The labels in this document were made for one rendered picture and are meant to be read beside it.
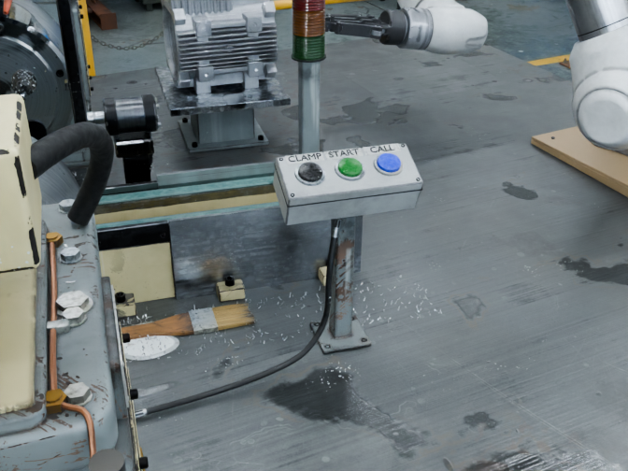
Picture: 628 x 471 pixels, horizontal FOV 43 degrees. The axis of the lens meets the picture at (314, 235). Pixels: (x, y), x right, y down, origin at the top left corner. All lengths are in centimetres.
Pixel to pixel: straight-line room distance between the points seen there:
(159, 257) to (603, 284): 68
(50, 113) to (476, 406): 81
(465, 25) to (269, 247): 84
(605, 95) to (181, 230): 74
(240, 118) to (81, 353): 121
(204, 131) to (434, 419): 90
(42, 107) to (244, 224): 40
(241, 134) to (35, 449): 129
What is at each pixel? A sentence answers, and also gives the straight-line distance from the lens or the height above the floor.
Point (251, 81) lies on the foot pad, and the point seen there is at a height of 93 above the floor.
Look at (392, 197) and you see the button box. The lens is 99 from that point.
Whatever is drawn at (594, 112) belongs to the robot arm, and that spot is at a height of 99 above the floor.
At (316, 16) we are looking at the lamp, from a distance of 147.
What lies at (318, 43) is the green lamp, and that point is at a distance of 148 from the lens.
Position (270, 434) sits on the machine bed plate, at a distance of 99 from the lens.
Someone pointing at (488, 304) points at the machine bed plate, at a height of 80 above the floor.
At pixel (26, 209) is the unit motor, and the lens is 46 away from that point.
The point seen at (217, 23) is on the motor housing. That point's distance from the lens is 161.
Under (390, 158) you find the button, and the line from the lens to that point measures 100.
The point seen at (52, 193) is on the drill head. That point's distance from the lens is 85.
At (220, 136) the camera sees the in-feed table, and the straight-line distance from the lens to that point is 171.
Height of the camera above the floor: 149
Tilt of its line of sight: 30 degrees down
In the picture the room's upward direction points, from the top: straight up
